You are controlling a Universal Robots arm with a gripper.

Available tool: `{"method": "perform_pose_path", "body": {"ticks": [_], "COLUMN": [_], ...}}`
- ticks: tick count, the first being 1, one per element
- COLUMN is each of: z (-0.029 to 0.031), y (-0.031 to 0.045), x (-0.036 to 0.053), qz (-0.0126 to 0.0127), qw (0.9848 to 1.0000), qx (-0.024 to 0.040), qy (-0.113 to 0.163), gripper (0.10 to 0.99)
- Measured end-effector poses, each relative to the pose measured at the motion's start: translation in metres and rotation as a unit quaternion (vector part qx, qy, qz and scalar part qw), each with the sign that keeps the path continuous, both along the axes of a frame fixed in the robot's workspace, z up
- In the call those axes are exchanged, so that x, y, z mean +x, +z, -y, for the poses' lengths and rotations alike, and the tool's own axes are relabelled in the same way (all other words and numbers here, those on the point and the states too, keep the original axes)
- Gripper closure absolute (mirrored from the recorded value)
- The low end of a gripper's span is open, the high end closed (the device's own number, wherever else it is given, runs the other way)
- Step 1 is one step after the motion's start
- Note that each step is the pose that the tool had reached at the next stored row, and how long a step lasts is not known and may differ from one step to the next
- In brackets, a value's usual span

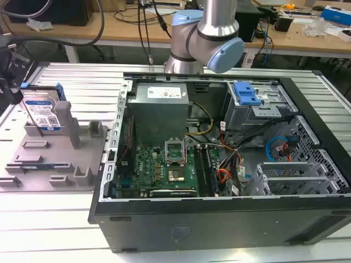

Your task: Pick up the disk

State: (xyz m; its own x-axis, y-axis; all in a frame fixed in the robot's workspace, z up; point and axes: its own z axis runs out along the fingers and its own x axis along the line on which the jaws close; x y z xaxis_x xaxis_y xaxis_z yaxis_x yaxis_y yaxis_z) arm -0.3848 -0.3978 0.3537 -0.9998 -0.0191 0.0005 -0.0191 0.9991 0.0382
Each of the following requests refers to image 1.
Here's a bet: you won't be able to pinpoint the hard disk in blue carrier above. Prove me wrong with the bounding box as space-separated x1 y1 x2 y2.
20 83 65 132

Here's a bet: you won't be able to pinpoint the orange wire bundle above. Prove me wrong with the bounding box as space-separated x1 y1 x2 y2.
217 167 234 185

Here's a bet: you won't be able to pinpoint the black power wire bundle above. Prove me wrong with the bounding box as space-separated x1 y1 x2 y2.
219 115 296 197

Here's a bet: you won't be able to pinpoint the wooden desk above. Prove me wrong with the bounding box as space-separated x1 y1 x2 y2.
241 0 351 68
0 8 176 64

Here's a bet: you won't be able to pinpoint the black desktop computer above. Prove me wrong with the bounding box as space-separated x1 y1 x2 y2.
235 2 262 43

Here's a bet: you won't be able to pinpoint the blue network cable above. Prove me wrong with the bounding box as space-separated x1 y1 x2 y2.
262 24 274 64

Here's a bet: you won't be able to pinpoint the metal disk bay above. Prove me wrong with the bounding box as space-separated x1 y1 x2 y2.
250 161 342 196

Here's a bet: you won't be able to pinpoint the black monitor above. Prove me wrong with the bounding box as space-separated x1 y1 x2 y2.
0 0 94 26

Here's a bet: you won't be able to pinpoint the blue data wire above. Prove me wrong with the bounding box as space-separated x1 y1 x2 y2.
266 135 292 163

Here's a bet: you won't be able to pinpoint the thick grey cable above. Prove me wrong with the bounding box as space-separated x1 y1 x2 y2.
0 0 106 48

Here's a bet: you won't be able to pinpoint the black open PC case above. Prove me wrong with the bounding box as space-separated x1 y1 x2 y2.
87 71 351 254

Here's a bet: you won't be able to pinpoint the thin black hanging cable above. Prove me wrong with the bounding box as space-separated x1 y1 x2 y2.
138 0 155 66

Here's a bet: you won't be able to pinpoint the crumpled white paper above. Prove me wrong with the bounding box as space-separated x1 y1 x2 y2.
25 18 54 31

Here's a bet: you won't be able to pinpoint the metal socket cover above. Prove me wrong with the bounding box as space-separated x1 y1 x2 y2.
163 139 188 167

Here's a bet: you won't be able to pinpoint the yellow black power wires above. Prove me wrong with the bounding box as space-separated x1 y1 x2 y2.
185 101 215 136

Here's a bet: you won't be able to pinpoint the blue cardboard box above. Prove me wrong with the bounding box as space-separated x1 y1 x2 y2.
320 5 351 27

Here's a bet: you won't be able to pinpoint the CPU socket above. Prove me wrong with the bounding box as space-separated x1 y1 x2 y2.
165 164 193 190

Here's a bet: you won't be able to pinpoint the black RAM slot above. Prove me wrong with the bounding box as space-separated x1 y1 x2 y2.
203 145 219 197
193 145 209 197

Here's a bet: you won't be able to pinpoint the grey power supply unit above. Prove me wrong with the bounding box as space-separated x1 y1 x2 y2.
127 82 193 146

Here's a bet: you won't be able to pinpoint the grey plastic parts rack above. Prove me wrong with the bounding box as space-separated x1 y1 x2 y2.
0 100 111 193

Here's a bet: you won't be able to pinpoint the black graphics card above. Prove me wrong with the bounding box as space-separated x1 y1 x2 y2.
149 188 197 198

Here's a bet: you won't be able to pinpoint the small black box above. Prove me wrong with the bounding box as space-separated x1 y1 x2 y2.
274 13 293 32

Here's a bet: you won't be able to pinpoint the blue plastic drive latch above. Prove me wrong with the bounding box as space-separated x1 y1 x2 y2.
232 81 263 107

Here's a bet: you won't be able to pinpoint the clear plastic bag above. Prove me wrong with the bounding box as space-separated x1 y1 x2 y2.
304 18 331 38

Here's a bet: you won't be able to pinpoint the green motherboard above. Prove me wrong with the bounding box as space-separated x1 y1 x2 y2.
116 144 220 198

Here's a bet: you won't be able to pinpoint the metal optical drive cage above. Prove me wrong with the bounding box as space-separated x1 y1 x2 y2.
222 81 299 133

